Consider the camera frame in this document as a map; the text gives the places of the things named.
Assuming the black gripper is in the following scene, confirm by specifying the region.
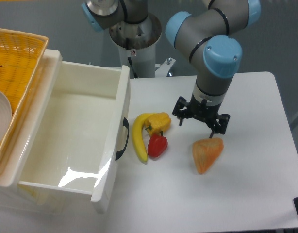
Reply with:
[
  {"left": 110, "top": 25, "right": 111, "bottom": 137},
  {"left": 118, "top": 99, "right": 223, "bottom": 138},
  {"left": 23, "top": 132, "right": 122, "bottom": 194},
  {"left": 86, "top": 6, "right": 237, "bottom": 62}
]
[{"left": 172, "top": 96, "right": 231, "bottom": 138}]

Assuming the black top drawer handle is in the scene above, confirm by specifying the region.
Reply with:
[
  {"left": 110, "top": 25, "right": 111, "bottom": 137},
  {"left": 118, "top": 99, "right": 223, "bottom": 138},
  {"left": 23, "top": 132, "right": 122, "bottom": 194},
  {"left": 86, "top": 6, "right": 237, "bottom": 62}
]
[{"left": 115, "top": 117, "right": 130, "bottom": 161}]

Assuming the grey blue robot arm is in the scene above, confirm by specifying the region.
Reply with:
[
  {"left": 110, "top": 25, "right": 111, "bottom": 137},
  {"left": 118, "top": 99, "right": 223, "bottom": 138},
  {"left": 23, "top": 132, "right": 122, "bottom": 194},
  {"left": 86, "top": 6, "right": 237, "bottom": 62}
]
[{"left": 82, "top": 0, "right": 261, "bottom": 134}]

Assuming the white drawer cabinet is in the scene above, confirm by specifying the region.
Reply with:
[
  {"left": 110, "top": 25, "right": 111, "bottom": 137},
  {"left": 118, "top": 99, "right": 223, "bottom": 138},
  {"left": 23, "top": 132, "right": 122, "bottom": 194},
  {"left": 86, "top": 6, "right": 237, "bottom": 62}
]
[{"left": 0, "top": 50, "right": 63, "bottom": 213}]

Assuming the orange triangular bread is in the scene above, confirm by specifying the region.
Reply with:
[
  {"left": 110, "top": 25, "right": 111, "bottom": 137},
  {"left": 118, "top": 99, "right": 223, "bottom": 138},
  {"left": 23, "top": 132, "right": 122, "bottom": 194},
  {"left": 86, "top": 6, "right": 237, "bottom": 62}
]
[{"left": 192, "top": 138, "right": 224, "bottom": 174}]

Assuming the yellow bell pepper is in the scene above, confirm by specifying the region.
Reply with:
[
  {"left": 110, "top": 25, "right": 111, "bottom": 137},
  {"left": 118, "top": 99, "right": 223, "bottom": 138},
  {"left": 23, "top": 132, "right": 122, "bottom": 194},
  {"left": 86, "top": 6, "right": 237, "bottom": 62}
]
[{"left": 144, "top": 112, "right": 171, "bottom": 136}]

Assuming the red bell pepper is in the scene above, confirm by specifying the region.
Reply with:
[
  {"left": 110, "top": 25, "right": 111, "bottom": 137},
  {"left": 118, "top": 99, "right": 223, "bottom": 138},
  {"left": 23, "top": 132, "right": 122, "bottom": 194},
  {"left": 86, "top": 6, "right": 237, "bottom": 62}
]
[{"left": 148, "top": 131, "right": 168, "bottom": 158}]

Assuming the yellow banana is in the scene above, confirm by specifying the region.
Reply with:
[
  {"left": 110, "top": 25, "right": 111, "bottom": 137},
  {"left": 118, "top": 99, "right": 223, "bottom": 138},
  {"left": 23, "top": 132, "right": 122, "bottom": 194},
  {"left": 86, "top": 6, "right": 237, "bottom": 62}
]
[{"left": 132, "top": 113, "right": 154, "bottom": 164}]

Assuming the yellow woven basket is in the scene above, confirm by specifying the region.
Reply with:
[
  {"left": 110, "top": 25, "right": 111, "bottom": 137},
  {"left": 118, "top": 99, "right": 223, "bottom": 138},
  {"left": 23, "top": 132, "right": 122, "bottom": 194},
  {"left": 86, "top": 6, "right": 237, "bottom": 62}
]
[{"left": 0, "top": 28, "right": 49, "bottom": 165}]

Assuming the white plate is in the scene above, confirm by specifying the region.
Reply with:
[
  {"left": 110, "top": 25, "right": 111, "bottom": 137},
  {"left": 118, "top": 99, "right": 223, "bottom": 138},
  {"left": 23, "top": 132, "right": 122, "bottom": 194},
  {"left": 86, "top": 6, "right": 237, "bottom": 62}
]
[{"left": 0, "top": 91, "right": 12, "bottom": 142}]

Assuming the black cable on pedestal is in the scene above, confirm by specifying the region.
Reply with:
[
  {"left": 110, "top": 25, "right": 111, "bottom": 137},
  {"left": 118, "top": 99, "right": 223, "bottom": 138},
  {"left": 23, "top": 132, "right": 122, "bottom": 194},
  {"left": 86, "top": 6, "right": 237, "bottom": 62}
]
[{"left": 125, "top": 37, "right": 139, "bottom": 79}]

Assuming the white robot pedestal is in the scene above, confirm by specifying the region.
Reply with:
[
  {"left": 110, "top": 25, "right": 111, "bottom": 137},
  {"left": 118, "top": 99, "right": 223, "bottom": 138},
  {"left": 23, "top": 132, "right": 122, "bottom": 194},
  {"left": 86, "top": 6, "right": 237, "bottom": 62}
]
[{"left": 109, "top": 13, "right": 176, "bottom": 78}]

